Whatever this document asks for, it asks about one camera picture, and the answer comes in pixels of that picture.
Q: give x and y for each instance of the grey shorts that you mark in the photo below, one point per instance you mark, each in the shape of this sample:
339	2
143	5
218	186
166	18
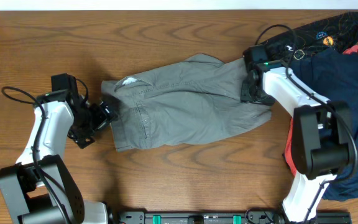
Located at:
196	101

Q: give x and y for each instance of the navy blue garment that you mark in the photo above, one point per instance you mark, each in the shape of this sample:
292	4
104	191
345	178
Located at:
335	76

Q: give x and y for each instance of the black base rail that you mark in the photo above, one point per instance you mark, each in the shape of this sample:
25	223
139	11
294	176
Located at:
222	217

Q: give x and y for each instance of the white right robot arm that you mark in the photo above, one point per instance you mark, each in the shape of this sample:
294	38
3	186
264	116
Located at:
323	150

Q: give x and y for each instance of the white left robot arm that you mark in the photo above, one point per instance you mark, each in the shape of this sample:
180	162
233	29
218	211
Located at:
38	188

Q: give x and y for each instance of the red garment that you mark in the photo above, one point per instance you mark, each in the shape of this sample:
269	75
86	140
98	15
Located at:
287	152

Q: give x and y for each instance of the black patterned shorts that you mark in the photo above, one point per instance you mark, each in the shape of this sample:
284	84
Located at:
339	33

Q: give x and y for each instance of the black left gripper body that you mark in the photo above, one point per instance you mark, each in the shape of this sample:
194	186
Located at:
103	115

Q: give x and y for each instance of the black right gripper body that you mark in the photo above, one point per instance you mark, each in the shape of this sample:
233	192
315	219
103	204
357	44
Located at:
255	94

